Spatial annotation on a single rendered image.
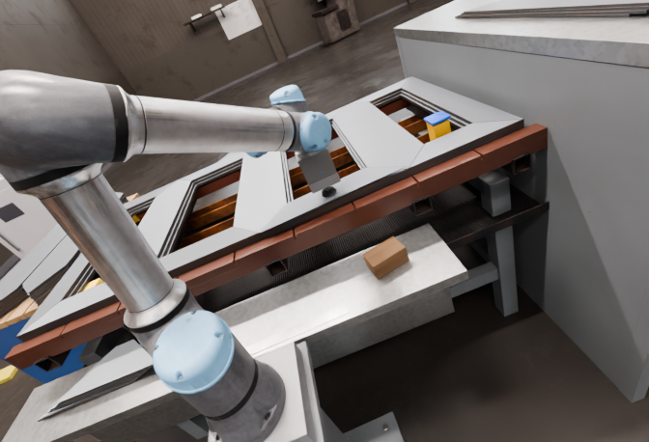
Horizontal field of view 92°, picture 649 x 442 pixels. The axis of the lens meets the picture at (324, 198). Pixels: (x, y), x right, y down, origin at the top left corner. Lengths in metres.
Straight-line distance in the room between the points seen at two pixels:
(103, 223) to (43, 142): 0.18
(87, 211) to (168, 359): 0.25
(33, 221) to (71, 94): 3.85
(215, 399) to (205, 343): 0.09
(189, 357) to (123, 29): 11.56
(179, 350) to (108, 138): 0.33
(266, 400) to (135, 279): 0.31
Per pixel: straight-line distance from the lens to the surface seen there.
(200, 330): 0.59
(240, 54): 11.39
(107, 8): 12.00
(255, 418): 0.67
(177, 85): 11.73
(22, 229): 4.36
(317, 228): 0.85
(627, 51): 0.81
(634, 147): 0.87
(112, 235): 0.59
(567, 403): 1.43
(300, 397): 0.71
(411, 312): 1.13
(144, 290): 0.64
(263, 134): 0.53
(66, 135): 0.44
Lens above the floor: 1.31
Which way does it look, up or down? 31 degrees down
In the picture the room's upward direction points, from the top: 25 degrees counter-clockwise
